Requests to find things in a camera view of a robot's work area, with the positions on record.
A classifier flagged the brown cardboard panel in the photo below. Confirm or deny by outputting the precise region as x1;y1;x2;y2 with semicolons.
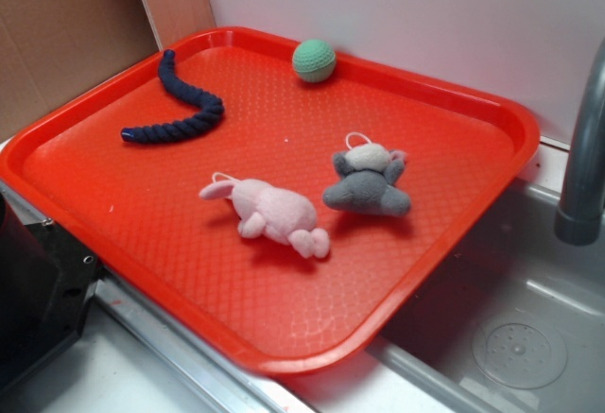
1;0;215;140

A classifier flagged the grey metal faucet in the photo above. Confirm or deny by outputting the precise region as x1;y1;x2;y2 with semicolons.
554;45;604;246

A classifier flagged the pink plush bunny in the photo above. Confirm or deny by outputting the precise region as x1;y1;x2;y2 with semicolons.
199;177;331;259

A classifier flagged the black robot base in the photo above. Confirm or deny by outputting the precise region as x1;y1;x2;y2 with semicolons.
1;198;99;394

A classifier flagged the green dimpled ball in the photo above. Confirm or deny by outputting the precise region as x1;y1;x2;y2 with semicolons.
292;39;337;83

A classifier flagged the grey plush elephant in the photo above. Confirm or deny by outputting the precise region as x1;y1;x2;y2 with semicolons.
322;132;411;217

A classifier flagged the grey toy sink basin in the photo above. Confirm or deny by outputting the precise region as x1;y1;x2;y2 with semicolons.
286;181;604;412

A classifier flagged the navy blue rope toy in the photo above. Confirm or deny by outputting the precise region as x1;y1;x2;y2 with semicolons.
120;49;225;145

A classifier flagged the red plastic tray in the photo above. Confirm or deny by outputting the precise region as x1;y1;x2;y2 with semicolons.
1;27;540;375

